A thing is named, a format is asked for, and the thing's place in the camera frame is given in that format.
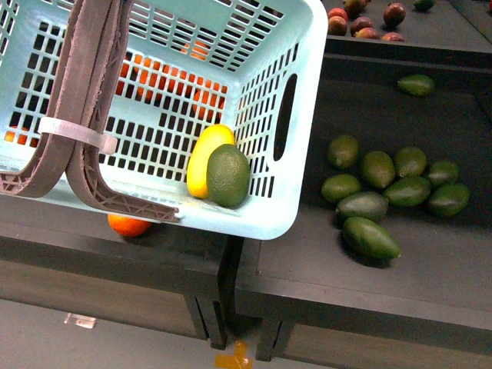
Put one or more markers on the yellow mango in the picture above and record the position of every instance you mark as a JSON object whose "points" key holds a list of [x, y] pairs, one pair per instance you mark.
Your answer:
{"points": [[211, 138]]}

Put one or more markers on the light blue plastic basket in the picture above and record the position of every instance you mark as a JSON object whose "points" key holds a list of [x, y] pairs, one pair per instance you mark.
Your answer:
{"points": [[103, 102]]}

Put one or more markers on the lone green avocado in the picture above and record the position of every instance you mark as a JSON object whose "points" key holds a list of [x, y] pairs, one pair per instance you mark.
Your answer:
{"points": [[416, 85]]}

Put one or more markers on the orange fruit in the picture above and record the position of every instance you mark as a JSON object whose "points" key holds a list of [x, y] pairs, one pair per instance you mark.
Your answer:
{"points": [[128, 227]]}

